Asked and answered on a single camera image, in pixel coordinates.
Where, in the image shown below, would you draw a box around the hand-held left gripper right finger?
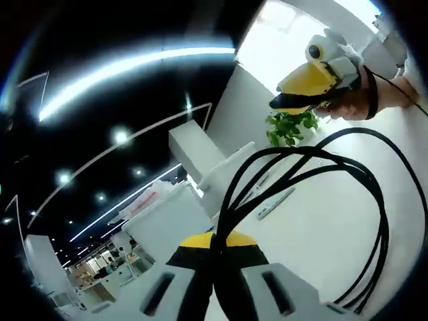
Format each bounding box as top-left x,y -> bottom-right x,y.
226,231 -> 364,321

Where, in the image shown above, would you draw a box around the green potted plant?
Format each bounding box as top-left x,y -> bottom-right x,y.
265,111 -> 320,148

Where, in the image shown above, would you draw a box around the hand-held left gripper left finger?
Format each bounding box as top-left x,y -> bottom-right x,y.
128,232 -> 217,321

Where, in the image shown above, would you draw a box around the open white storage box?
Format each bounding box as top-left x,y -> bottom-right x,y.
121,182 -> 222,269

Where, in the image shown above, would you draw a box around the black wrist strap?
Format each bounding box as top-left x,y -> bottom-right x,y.
362,66 -> 382,121

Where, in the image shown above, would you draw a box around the lidded white storage box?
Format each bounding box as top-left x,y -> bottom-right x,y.
196,141 -> 268,219

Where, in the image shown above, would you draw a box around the white plastic bags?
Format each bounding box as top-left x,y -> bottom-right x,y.
128,181 -> 177,217

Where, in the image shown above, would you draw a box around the white desktop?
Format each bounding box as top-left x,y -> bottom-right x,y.
200,106 -> 428,321

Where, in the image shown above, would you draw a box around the white power strip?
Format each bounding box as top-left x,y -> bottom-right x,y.
256,186 -> 297,221

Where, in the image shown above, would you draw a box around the person's right hand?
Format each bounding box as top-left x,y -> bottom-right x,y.
320,66 -> 372,120

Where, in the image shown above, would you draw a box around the black data cable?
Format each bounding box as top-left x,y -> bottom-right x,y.
213,126 -> 421,317

